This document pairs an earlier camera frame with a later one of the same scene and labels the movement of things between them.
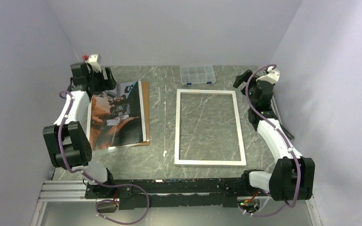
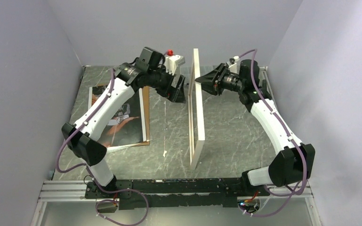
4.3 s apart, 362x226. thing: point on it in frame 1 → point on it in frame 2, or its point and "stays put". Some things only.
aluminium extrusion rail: [63, 191] stays put
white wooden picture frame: [177, 133] → [195, 112]
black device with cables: [215, 192] stays put
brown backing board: [145, 84] stays put
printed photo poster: [116, 117] stays put
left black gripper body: [100, 84] → [164, 88]
